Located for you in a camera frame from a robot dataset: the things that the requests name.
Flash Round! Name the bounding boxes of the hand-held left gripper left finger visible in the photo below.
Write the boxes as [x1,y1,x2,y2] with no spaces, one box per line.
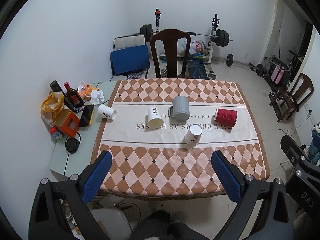
[28,150,113,240]

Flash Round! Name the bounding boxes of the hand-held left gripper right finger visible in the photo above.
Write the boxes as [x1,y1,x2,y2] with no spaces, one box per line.
[211,150,295,240]

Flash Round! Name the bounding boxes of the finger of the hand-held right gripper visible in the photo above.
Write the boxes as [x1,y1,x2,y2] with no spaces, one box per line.
[280,135,320,173]

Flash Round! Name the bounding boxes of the white paper cup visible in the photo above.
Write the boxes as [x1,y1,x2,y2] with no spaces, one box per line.
[184,124,203,146]
[97,104,117,121]
[146,107,164,132]

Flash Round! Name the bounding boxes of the red paper cup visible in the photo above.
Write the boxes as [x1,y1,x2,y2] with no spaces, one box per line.
[211,108,237,127]

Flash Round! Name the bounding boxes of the pile of blue clothes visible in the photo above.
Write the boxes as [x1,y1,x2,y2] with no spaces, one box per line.
[309,122,320,167]

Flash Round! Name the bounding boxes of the white stool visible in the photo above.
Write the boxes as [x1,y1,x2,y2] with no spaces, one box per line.
[90,208,133,240]

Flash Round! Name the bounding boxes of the brown checkered tablecloth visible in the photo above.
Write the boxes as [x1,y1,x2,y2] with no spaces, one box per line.
[90,78,270,197]

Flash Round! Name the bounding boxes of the small red white packet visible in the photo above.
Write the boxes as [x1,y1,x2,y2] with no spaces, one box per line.
[49,127,64,140]

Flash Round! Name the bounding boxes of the black phone on yellow case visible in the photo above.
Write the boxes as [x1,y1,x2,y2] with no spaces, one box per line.
[79,104,95,127]

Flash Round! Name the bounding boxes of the brown wooden chair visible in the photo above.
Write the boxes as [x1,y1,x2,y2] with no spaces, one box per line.
[269,73,314,123]

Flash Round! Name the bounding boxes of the orange cardboard box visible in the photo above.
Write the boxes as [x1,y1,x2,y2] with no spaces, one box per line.
[54,109,80,138]

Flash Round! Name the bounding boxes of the person's legs in dark pants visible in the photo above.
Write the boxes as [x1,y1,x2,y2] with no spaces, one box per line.
[136,210,208,240]

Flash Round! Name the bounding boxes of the exercise machine with pink pad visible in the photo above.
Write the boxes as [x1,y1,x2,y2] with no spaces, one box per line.
[264,50,304,90]

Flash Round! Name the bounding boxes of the crumpled white tissue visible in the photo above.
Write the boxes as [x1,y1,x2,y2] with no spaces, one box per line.
[89,89,105,105]

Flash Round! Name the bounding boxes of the brown liquor bottle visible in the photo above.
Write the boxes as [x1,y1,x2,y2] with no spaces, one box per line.
[63,82,84,112]

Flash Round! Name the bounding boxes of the grey ribbed mug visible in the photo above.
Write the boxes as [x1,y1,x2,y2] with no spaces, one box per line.
[168,95,190,122]

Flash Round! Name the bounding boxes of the orange plastic bag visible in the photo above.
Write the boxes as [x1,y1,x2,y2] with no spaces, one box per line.
[41,92,65,127]

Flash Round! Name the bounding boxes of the orange snack wrappers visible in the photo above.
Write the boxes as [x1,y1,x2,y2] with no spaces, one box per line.
[79,83,100,100]

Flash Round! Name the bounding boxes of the black box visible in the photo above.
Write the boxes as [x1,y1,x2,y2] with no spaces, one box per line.
[50,80,67,97]

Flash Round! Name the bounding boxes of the long floor barbell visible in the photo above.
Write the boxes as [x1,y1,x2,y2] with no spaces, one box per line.
[223,54,265,77]

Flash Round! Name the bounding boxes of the white weight rack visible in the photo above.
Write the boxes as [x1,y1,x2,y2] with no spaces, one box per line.
[152,9,220,67]

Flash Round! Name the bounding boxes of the blue board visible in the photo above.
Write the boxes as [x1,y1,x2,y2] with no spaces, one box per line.
[110,44,151,76]

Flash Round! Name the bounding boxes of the barbell with black plates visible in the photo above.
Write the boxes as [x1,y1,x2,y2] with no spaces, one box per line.
[133,24,233,47]

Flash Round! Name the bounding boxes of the white plastic bag red print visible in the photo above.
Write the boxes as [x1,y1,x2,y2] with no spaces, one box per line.
[190,39,206,55]

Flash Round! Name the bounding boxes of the dark wooden chair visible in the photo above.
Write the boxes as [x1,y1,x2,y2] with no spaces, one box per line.
[150,29,192,79]

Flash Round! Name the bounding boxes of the black round disc with cable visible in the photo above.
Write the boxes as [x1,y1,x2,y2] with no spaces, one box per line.
[65,132,81,153]

